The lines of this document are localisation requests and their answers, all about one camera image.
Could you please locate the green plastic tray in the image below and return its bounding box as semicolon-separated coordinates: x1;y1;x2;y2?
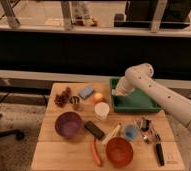
110;78;161;113

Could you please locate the orange-red bowl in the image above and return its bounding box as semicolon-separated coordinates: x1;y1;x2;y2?
106;137;134;168

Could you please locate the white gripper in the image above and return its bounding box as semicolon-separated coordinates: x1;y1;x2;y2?
115;77;134;95

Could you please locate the dark red grapes bunch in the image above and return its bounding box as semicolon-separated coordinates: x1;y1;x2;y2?
54;87;71;107

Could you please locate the black rectangular block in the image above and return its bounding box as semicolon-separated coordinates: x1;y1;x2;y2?
84;121;105;140

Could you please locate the purple bowl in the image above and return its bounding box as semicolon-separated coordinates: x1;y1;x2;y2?
55;111;83;139

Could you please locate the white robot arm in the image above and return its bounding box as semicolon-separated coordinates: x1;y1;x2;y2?
115;63;191;171

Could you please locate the striped small cup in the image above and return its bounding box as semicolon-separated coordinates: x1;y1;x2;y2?
69;96;80;110

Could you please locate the orange fruit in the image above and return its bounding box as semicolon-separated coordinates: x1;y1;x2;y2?
93;93;104;104

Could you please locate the white paper cup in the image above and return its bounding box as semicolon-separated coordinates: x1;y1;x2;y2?
94;102;110;120

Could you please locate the blue sponge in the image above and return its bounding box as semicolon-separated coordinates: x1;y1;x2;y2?
78;87;94;100

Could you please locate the black handled knife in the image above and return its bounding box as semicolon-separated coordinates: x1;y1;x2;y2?
154;133;165;166

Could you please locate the blue small cup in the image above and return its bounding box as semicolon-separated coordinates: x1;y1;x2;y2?
123;124;138;141

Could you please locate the orange carrot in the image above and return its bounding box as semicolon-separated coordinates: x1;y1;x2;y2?
91;138;102;167

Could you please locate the black office chair base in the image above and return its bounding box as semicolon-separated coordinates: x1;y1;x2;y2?
0;91;26;142

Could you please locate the cream stick utensil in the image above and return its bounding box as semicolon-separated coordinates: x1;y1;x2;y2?
102;123;122;145

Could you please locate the black small clip object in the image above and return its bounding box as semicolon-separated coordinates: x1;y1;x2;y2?
141;119;150;132

